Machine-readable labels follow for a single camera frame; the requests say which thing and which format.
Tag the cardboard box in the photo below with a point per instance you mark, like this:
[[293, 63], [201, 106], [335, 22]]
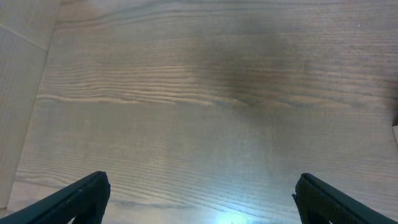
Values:
[[395, 131]]

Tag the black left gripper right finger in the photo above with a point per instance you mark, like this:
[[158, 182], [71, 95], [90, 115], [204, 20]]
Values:
[[321, 203]]

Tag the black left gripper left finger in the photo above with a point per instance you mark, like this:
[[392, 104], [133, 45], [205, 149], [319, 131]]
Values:
[[83, 202]]

